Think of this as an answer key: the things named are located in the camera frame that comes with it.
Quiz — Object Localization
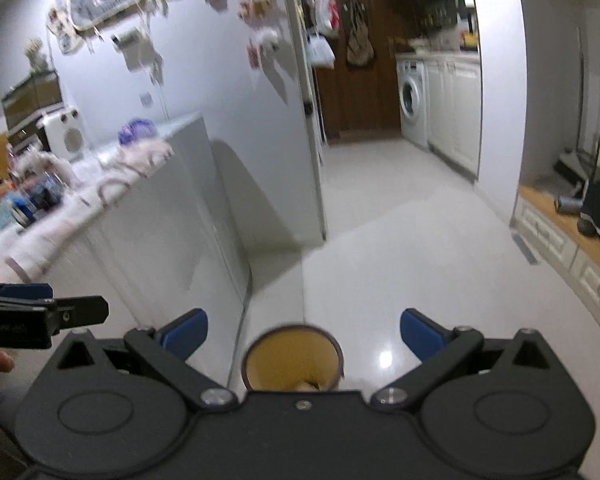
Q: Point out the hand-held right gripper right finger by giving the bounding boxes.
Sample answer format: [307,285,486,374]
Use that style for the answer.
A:
[371,308,556,413]

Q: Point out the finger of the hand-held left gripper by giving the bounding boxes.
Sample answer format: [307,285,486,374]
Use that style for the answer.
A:
[0,282,54,301]
[45,295,110,334]

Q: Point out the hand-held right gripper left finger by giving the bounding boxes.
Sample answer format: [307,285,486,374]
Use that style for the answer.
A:
[55,308,238,413]

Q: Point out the yellow trash bin brown rim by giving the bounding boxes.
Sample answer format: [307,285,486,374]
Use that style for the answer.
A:
[242,324,345,392]

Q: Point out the white counter cabinet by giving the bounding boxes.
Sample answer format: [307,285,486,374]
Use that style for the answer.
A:
[0,112,254,333]

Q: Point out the white air purifier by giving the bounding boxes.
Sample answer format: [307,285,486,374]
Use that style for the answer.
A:
[36,104,87,162]

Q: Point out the white low cabinet wooden top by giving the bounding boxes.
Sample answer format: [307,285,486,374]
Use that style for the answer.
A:
[509,184,600,333]

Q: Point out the purple fluffy item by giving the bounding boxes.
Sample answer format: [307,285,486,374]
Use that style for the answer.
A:
[117,118,157,147]

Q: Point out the glass tank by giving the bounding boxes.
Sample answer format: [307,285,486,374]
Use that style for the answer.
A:
[0,69,64,132]

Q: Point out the grey cylinder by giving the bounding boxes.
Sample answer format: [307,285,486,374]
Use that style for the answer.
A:
[554,194,584,217]

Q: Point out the white kitchen cabinets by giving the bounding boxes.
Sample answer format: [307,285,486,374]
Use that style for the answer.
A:
[424,56,483,177]

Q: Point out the white washing machine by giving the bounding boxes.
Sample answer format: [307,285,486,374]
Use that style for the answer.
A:
[398,57,430,149]

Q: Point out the brown wooden door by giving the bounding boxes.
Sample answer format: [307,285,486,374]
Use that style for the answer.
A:
[311,0,404,142]

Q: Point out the brown hanging bag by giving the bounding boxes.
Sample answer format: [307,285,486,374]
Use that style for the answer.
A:
[346,2,376,67]

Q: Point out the white plastic bag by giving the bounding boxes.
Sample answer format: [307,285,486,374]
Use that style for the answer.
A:
[307,34,337,69]

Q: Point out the red and white hanging bag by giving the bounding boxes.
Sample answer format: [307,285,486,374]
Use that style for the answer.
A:
[313,0,341,37]

